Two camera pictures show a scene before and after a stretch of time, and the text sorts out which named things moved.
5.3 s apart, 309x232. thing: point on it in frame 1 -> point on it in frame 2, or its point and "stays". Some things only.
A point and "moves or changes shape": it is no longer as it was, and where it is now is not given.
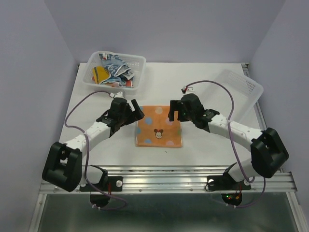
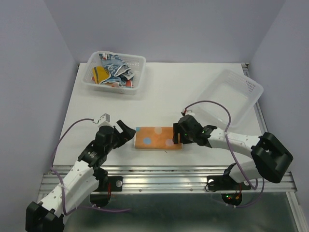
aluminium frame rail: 171,179 stays
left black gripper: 137,113 -> 128,133
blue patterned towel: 119,72 stays
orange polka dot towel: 155,129 moves or changes shape
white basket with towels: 114,72 stays
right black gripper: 176,105 -> 177,128
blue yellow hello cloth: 100,74 stays
